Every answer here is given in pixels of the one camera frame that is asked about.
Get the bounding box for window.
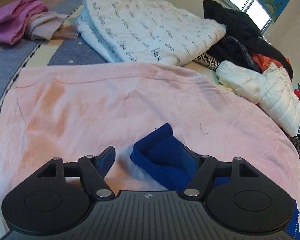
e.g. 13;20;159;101
220;0;272;33

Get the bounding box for white puffer jacket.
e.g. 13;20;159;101
216;61;300;137

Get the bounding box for beige garment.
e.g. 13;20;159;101
25;12;78;41

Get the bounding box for purple pink garment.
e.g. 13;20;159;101
0;0;49;45

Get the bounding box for white quilt with script print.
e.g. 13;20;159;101
77;0;226;66

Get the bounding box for blue knit sweater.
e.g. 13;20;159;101
130;124;300;239

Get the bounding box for black clothes pile on bed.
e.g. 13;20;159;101
203;0;293;78

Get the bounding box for pink bed sheet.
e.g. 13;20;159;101
0;61;300;240

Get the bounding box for orange garment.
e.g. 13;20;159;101
251;53;282;72

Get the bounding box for striped blue bed cover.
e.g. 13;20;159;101
0;0;111;136

